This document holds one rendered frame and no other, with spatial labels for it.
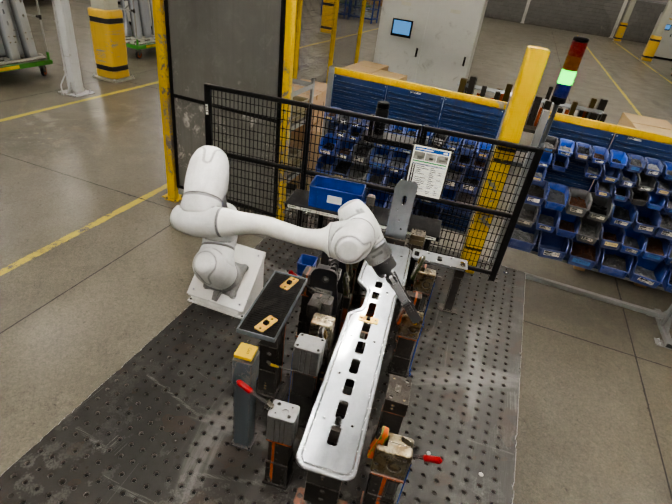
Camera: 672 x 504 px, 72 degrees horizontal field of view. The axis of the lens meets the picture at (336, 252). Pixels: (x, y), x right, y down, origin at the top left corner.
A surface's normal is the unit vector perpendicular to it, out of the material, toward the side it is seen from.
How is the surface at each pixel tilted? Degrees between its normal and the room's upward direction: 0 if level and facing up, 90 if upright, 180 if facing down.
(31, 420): 0
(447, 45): 90
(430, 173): 90
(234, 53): 90
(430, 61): 90
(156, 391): 0
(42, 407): 0
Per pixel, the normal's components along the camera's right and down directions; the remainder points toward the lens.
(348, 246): -0.06, 0.31
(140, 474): 0.12, -0.84
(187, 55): -0.40, 0.46
